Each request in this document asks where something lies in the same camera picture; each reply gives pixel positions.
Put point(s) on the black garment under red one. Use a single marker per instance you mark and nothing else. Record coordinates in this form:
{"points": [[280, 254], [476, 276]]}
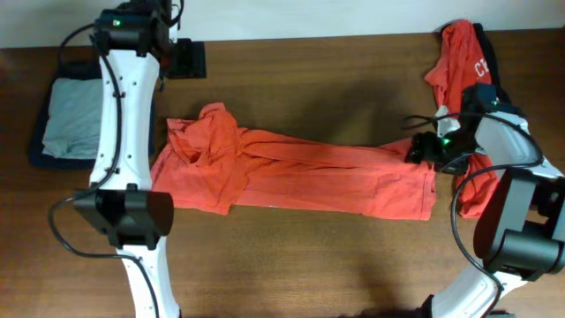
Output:
{"points": [[491, 61]]}

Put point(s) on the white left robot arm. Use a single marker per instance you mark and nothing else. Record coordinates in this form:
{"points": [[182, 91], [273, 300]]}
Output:
{"points": [[133, 41]]}

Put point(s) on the folded grey garment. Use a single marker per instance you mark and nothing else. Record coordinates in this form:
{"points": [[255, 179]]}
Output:
{"points": [[74, 119]]}

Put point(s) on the folded dark navy garment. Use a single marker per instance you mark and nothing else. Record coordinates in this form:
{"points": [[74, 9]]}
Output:
{"points": [[82, 70]]}

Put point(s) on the orange t-shirt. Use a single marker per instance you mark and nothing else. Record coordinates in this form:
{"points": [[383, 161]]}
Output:
{"points": [[212, 164]]}

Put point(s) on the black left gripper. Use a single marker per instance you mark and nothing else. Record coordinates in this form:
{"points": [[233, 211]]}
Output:
{"points": [[192, 59]]}

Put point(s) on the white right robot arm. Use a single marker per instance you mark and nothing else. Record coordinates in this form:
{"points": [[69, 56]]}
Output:
{"points": [[519, 236]]}

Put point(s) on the red garment with white letters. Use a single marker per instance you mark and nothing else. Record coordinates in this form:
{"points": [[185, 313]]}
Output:
{"points": [[462, 64]]}

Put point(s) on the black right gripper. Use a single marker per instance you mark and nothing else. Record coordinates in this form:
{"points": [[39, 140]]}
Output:
{"points": [[423, 147]]}

